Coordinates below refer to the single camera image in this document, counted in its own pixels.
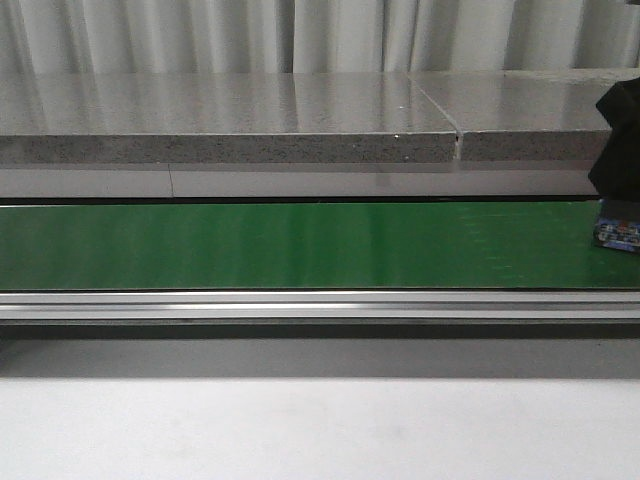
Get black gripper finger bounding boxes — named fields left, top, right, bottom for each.
left=588, top=78, right=639, bottom=202

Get yellow mushroom push button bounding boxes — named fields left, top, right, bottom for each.
left=593, top=198, right=640, bottom=254

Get grey stone slab right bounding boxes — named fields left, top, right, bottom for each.
left=409, top=68, right=639, bottom=166

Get grey stone slab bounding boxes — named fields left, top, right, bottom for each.
left=409, top=68, right=639, bottom=166
left=1, top=73, right=456, bottom=165

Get grey stone slab left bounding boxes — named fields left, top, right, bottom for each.
left=1, top=73, right=456, bottom=165

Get green conveyor belt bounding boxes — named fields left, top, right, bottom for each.
left=1, top=201, right=639, bottom=290

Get grey pleated curtain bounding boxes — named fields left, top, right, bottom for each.
left=1, top=1, right=639, bottom=74

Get aluminium conveyor frame rail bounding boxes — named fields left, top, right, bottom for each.
left=1, top=290, right=639, bottom=326

